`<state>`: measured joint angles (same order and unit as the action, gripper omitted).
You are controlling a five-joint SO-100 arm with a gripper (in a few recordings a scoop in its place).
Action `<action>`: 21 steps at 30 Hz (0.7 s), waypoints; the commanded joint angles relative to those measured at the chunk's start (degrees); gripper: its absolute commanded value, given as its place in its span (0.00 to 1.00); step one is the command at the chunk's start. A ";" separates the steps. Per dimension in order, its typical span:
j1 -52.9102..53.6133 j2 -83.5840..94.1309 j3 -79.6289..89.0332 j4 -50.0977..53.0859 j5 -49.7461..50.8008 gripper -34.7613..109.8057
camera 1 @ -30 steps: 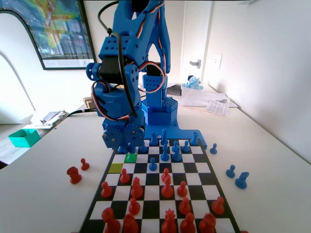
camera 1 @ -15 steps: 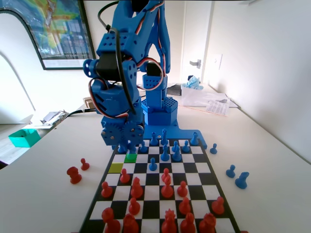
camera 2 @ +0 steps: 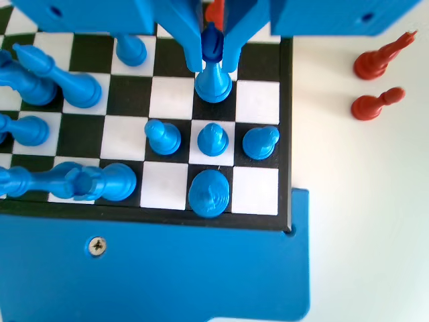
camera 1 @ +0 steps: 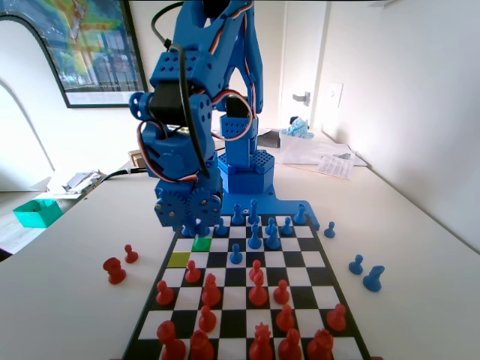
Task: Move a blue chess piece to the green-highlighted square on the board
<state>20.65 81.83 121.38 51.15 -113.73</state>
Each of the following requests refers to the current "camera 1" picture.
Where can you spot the black and white chessboard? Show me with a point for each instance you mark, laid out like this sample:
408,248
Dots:
292,270

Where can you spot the teal plastic box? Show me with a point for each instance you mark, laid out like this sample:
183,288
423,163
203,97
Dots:
35,214

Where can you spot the white papers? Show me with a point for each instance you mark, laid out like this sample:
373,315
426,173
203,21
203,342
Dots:
307,152

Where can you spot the dark grey block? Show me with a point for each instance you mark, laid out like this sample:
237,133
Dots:
272,138

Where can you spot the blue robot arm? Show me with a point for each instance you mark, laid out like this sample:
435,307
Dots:
240,150

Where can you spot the blue chess knight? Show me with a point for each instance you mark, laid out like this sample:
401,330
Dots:
272,242
374,280

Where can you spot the white wall switch plate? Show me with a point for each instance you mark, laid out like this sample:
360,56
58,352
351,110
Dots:
335,95

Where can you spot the red chess queen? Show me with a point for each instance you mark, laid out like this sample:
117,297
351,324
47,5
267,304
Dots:
261,345

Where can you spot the blue chess queen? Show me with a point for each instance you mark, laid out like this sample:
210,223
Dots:
254,212

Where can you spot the long wooden box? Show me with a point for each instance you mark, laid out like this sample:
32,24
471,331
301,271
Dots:
135,157

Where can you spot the red chess pawn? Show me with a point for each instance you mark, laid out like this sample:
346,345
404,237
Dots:
285,319
164,294
130,255
281,293
206,320
336,319
192,273

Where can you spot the crumpled paper pile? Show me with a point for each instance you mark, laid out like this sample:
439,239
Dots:
80,182

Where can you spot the printed paper sheet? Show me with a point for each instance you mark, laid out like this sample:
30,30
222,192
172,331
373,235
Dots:
335,167

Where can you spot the blue gripper with gears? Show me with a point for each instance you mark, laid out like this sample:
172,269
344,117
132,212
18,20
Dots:
170,208

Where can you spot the blue crumpled cloth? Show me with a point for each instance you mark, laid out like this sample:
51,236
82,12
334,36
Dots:
299,127

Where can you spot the white arched frame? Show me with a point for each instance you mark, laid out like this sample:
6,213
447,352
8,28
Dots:
26,75

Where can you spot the white door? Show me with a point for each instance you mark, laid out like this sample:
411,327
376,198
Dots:
302,52

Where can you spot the black framed map poster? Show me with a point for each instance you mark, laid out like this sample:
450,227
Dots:
97,48

